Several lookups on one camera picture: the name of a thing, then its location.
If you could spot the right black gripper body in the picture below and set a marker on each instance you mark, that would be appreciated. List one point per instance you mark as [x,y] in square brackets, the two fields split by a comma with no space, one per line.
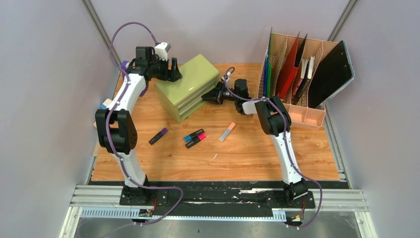
[225,93]

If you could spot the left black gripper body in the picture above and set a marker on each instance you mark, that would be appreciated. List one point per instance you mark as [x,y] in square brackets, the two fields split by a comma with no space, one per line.
[162,74]

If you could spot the green drawer cabinet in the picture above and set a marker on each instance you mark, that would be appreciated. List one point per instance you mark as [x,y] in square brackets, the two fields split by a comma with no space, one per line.
[184,96]

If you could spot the red folder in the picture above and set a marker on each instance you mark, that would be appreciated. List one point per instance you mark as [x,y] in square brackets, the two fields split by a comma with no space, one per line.
[294,51]

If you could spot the peach file organizer rack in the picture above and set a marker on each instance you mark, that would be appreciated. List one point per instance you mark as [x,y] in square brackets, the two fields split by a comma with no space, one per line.
[301,115]

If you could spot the purple Roald Dahl book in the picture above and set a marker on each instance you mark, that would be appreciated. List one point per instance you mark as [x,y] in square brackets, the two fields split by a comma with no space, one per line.
[300,74]

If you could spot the black Moon and Sixpence book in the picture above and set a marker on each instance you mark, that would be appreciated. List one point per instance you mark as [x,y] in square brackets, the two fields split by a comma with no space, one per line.
[306,77]

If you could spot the black notebook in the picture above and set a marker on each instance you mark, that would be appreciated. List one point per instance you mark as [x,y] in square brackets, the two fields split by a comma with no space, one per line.
[318,89]

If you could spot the clipboard with white papers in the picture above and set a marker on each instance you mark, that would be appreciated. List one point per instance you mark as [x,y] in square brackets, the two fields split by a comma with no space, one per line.
[341,71]

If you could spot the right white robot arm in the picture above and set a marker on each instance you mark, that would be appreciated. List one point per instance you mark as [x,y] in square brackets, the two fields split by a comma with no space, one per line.
[275,122]

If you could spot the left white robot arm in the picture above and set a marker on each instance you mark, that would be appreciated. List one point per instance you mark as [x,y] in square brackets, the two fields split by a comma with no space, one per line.
[115,127]

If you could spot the purple phone stand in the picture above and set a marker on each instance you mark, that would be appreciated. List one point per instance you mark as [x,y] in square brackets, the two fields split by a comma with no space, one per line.
[125,65]

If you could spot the blue capped black marker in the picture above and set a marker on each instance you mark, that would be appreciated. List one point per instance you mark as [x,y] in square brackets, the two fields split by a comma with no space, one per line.
[192,135]

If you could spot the pink highlighter marker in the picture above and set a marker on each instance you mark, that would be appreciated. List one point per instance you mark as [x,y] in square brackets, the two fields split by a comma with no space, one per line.
[195,139]

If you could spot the blue folder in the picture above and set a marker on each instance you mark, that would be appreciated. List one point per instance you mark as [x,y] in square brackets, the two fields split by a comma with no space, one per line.
[264,73]

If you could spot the green folder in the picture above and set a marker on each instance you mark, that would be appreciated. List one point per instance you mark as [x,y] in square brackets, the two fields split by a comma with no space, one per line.
[268,67]

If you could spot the purple capped black marker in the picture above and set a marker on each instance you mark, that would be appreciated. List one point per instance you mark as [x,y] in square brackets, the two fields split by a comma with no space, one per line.
[158,136]

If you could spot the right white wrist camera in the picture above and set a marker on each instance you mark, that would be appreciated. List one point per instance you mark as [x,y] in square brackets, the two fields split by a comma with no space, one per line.
[226,79]

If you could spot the black mounting base plate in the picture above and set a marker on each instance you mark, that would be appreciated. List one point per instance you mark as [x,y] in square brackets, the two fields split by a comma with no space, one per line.
[218,198]

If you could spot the aluminium frame rail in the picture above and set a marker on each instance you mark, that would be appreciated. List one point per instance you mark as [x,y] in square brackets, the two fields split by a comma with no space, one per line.
[95,211]

